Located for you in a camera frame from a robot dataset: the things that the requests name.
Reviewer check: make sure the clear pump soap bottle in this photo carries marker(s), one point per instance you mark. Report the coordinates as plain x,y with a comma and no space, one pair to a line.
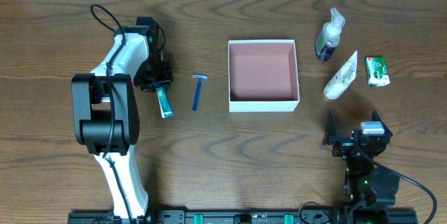
329,36

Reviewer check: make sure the teal toothpaste tube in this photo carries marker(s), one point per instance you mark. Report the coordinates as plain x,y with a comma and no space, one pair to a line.
166,110

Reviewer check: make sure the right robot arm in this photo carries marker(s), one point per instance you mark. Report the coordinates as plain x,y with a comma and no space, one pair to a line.
371,188

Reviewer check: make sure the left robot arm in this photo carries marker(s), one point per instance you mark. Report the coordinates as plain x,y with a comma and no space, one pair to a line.
106,118

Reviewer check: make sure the green soap bar pack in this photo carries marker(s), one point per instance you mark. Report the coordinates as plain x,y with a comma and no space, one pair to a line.
377,71

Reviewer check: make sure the white leaf-print lotion tube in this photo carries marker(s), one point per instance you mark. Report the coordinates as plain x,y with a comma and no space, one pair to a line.
343,78

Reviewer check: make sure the white box pink interior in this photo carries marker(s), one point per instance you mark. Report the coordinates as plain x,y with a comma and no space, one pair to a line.
263,76

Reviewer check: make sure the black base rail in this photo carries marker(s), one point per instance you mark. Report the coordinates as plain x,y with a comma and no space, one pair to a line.
305,215

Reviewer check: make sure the blue disposable razor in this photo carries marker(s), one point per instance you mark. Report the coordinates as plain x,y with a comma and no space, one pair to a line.
200,79

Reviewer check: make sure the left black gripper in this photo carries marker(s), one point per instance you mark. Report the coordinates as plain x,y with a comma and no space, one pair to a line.
154,84

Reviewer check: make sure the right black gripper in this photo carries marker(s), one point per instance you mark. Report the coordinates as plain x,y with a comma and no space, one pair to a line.
344,139

